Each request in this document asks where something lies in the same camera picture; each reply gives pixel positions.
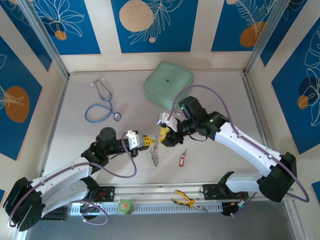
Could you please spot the clear plastic zip bag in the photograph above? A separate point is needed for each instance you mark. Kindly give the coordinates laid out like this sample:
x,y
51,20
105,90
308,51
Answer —
x,y
155,155

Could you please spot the key with red tag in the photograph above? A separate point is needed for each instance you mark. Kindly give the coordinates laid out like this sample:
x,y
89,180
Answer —
x,y
181,161

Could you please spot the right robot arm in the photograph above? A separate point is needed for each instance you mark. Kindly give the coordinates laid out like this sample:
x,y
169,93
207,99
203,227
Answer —
x,y
250,147

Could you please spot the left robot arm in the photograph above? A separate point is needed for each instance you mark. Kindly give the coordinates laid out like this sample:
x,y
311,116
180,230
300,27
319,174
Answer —
x,y
65,175

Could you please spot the blue stethoscope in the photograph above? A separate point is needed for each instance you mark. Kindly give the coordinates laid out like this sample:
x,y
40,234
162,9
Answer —
x,y
117,116

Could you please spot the green zip pouch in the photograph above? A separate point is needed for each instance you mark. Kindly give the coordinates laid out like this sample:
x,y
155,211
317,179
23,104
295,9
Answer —
x,y
167,82

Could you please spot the green tape roll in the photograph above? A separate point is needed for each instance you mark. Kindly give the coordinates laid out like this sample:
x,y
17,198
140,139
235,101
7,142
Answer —
x,y
125,206

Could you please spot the black ribbed block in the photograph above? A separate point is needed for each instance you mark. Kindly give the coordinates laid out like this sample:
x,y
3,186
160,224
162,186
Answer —
x,y
60,215

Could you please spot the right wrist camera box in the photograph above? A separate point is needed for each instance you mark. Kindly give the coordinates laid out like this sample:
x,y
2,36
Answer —
x,y
166,120

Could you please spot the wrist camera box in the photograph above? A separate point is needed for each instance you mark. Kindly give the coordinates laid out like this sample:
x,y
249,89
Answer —
x,y
135,140
166,120

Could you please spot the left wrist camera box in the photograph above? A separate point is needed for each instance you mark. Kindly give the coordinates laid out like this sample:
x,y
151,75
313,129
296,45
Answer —
x,y
135,140

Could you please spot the aluminium rail frame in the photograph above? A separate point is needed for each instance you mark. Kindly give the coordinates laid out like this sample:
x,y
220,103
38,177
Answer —
x,y
155,197

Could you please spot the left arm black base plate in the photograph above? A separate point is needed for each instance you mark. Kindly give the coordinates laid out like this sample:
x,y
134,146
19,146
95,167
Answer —
x,y
108,193

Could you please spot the left aluminium side rail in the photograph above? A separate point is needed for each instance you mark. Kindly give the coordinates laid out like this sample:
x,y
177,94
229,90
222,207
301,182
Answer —
x,y
53,125

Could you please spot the aluminium side rail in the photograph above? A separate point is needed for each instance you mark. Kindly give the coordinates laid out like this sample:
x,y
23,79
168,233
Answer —
x,y
248,87
53,125

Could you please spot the right aluminium side rail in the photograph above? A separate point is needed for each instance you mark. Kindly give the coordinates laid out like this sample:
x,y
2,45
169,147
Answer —
x,y
248,87

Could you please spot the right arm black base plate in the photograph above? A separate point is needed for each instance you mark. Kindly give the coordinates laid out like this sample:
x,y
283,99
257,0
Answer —
x,y
210,192

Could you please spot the right aluminium corner post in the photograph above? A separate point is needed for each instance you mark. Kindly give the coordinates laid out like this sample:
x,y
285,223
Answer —
x,y
263,37

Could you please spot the aluminium corner post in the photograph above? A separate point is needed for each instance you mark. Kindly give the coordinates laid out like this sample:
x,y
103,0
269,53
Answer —
x,y
43,37
263,37

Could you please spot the left aluminium corner post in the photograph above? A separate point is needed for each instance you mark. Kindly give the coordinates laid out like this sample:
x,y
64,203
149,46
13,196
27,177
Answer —
x,y
43,37

